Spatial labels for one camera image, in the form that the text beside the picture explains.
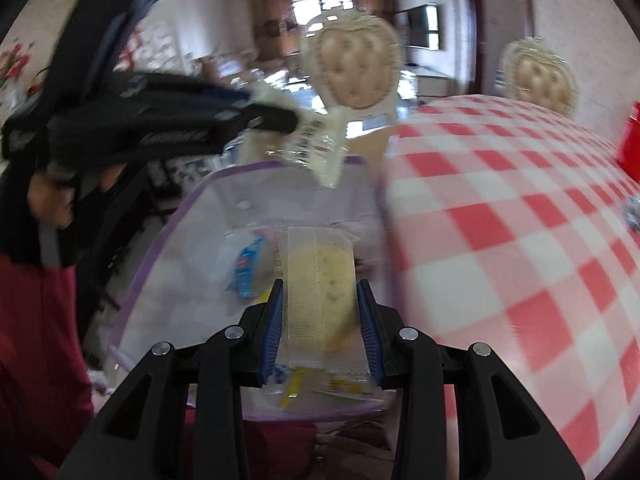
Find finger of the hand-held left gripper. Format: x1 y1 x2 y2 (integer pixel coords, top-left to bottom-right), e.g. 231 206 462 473
47 105 299 161
112 71 253 111

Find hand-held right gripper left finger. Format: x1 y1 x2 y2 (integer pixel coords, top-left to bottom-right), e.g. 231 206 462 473
59 279 285 480

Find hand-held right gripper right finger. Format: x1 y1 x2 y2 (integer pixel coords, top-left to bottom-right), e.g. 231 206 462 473
356 280 583 480

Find blue snack packet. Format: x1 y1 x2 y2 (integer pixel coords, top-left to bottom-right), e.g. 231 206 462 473
225 232 276 301

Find clear round cookie packet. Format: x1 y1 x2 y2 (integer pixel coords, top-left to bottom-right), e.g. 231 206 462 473
274 226 373 391

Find clear purple-trimmed plastic bag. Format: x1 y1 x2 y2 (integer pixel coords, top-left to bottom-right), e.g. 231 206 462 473
107 152 401 421

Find clear white snack packet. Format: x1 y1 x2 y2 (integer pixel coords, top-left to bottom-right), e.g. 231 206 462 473
235 80 351 191

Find person's left forearm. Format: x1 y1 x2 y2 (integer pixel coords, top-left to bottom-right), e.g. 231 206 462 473
0 160 81 268

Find person's left hand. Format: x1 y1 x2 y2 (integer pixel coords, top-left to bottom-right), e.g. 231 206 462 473
27 162 123 231

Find beige tufted chair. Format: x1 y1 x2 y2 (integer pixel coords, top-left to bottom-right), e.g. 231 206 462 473
300 7 403 126
497 37 576 116

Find window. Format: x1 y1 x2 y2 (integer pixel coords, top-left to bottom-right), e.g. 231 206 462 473
290 0 356 26

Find person's red garment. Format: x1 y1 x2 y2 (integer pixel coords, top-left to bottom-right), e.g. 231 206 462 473
0 252 321 480

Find red plastic cup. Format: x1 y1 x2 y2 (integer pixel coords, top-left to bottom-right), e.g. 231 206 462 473
616 101 640 181

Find red flower wall decoration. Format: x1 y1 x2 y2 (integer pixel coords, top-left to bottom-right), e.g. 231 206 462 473
0 40 36 92

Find wall-mounted television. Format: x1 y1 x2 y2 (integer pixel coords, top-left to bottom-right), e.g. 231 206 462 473
407 5 441 51

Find wooden door frame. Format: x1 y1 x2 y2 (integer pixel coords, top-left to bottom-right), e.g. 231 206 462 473
465 0 536 96

